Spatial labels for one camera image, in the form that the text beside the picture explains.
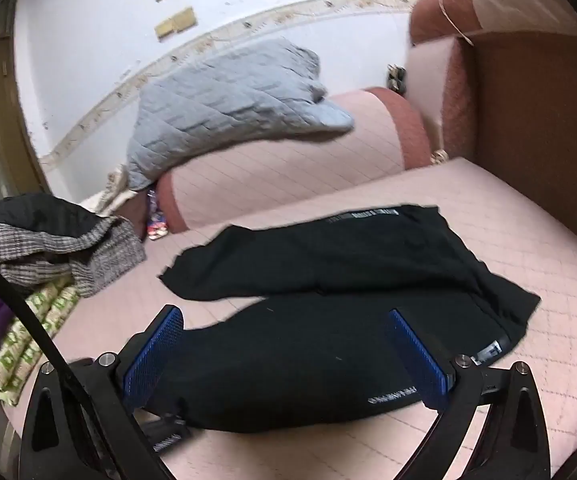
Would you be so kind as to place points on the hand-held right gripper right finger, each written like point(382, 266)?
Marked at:
point(418, 360)

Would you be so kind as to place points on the grey quilted blanket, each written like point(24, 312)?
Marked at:
point(218, 105)

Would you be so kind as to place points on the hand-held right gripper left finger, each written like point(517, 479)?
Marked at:
point(152, 357)

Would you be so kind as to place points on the black pants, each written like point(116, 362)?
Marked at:
point(293, 350)

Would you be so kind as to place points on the colourful printed packet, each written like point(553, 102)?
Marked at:
point(157, 220)

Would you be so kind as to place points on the pink quilted sofa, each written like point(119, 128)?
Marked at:
point(278, 170)

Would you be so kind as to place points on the cream patterned cloth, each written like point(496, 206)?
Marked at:
point(113, 187)

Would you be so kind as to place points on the pair of dark sandals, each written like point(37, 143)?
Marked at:
point(397, 77)

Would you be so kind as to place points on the green patterned cloth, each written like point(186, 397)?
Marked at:
point(23, 340)

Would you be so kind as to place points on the checked woven cloth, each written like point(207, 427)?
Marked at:
point(103, 255)

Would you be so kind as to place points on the small brass wall plaque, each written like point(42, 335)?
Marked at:
point(176, 23)

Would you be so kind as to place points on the black cloth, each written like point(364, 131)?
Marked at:
point(33, 215)

